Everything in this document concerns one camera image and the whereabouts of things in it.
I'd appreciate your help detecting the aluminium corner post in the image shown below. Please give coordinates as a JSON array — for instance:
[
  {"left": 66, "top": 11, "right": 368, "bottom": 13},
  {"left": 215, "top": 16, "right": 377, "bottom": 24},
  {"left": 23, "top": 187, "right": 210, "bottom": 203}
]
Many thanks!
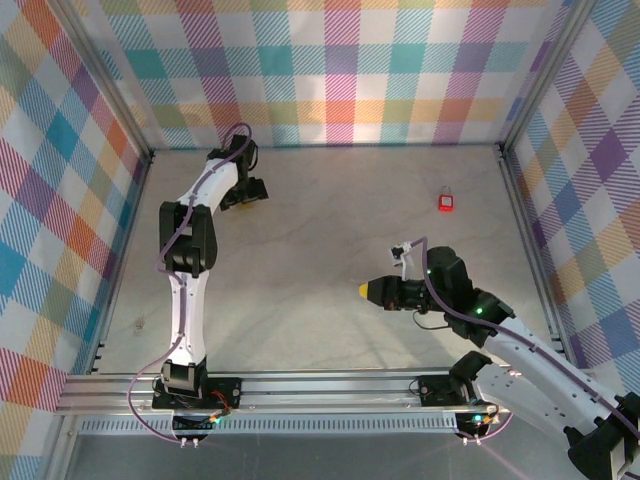
[
  {"left": 498, "top": 0, "right": 599, "bottom": 152},
  {"left": 52, "top": 0, "right": 155, "bottom": 162}
]

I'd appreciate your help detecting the aluminium side rail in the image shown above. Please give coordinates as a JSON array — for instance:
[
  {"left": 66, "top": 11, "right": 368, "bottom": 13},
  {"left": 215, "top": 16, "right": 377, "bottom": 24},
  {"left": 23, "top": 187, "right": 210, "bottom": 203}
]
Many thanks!
[
  {"left": 88, "top": 152, "right": 155, "bottom": 375},
  {"left": 496, "top": 143, "right": 577, "bottom": 369}
]

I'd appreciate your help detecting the slotted grey cable tray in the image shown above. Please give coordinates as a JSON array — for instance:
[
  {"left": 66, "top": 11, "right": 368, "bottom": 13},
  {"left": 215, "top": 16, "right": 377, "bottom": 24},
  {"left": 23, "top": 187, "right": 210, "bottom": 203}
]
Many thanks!
[{"left": 77, "top": 414, "right": 461, "bottom": 437}]

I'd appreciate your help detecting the black controller box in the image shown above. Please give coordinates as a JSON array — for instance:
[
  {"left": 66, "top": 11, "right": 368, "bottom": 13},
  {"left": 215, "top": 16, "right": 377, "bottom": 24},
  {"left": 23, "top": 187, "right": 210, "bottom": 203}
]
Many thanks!
[
  {"left": 171, "top": 412, "right": 224, "bottom": 449},
  {"left": 455, "top": 408, "right": 502, "bottom": 447}
]

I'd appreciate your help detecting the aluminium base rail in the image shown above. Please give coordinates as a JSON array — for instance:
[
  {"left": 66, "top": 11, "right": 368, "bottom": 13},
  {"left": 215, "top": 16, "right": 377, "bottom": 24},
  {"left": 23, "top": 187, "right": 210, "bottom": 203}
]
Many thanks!
[{"left": 54, "top": 367, "right": 519, "bottom": 417}]

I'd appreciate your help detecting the orange wire bundle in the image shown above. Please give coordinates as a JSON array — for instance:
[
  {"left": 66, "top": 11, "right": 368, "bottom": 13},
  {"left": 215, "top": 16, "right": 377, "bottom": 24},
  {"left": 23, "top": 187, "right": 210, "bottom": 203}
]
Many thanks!
[{"left": 209, "top": 391, "right": 237, "bottom": 419}]

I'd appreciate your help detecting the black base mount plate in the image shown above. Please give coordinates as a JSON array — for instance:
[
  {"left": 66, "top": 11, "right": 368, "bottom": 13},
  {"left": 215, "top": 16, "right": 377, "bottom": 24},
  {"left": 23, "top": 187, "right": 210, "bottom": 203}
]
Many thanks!
[
  {"left": 416, "top": 374, "right": 482, "bottom": 407},
  {"left": 151, "top": 377, "right": 244, "bottom": 412}
]

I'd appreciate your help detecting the thin black cable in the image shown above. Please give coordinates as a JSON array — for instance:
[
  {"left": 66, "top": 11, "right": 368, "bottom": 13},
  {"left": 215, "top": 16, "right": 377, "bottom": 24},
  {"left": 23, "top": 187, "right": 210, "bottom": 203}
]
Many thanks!
[{"left": 414, "top": 308, "right": 452, "bottom": 332}]

